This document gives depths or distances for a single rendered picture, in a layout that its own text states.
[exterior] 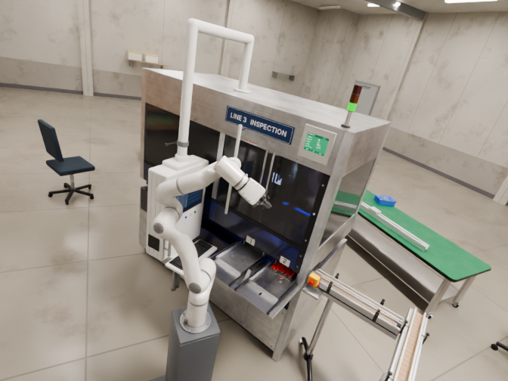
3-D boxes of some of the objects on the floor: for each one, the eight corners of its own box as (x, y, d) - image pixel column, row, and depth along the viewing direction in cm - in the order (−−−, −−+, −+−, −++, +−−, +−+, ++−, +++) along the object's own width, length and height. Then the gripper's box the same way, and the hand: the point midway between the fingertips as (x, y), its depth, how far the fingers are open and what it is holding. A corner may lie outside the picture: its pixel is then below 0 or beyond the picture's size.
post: (275, 353, 266) (348, 128, 177) (280, 357, 263) (357, 131, 174) (271, 357, 261) (345, 130, 172) (277, 362, 258) (354, 132, 169)
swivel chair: (93, 184, 477) (89, 120, 431) (97, 202, 433) (94, 132, 388) (46, 188, 443) (37, 118, 397) (46, 207, 399) (35, 131, 354)
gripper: (232, 195, 135) (261, 220, 139) (253, 171, 135) (281, 196, 139) (230, 193, 142) (258, 217, 146) (251, 170, 142) (277, 194, 146)
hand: (267, 204), depth 142 cm, fingers closed
